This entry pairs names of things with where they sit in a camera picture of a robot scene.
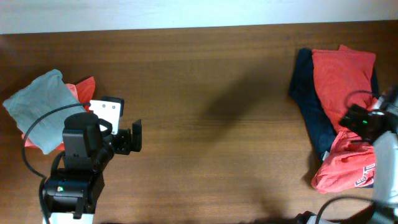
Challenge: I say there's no navy blue folded shirt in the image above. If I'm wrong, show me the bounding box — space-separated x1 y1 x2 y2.
289 49 378 167

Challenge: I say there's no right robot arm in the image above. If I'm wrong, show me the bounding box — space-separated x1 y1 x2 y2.
297 103 397 224

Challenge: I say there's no orange folded shirt under grey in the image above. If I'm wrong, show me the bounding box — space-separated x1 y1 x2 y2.
24 77 96 151

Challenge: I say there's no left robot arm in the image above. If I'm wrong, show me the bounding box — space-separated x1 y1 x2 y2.
39 113 142 223

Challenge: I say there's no orange printed t-shirt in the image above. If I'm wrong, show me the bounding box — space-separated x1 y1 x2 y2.
312 45 377 194

